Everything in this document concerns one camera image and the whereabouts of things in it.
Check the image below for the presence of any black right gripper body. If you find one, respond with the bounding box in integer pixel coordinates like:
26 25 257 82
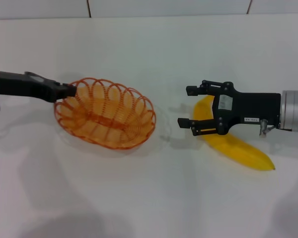
212 81 282 136

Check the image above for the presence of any yellow banana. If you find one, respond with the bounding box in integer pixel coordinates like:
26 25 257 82
193 96 277 172

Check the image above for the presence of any orange wire basket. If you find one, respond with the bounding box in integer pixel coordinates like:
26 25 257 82
53 77 157 150

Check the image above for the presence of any metal right gripper connector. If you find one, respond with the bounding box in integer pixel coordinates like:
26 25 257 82
259 119 275 137

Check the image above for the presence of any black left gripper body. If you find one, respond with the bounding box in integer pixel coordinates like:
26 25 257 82
0 71 64 103

